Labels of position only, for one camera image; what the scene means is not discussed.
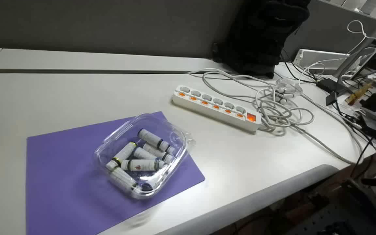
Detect clear plastic container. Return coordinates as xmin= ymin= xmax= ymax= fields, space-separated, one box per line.
xmin=92 ymin=111 xmax=196 ymax=201

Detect white power strip orange switches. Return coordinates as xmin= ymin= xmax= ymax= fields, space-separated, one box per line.
xmin=170 ymin=83 xmax=264 ymax=134

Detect white tube with black band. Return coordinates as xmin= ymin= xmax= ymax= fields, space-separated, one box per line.
xmin=104 ymin=141 xmax=138 ymax=172
xmin=141 ymin=142 xmax=175 ymax=164
xmin=120 ymin=158 xmax=166 ymax=172
xmin=108 ymin=167 xmax=141 ymax=195
xmin=130 ymin=146 xmax=159 ymax=162
xmin=137 ymin=128 xmax=172 ymax=152

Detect black backpack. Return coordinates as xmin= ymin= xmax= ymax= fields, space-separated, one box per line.
xmin=210 ymin=0 xmax=311 ymax=79

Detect white flat box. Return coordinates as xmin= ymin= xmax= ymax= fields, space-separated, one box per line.
xmin=292 ymin=47 xmax=350 ymax=73

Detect purple mat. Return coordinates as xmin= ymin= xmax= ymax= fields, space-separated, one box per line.
xmin=25 ymin=111 xmax=206 ymax=235

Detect yellow stick-like tool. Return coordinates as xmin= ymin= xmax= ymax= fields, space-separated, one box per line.
xmin=343 ymin=82 xmax=374 ymax=105

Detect grey metal stand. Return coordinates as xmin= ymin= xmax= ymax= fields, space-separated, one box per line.
xmin=335 ymin=14 xmax=376 ymax=82

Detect grey tangled power cable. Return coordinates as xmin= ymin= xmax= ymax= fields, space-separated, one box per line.
xmin=189 ymin=69 xmax=364 ymax=167

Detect black cable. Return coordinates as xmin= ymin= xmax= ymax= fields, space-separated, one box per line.
xmin=283 ymin=61 xmax=376 ymax=167

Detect white looped cable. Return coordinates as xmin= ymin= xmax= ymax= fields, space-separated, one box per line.
xmin=346 ymin=18 xmax=368 ymax=41

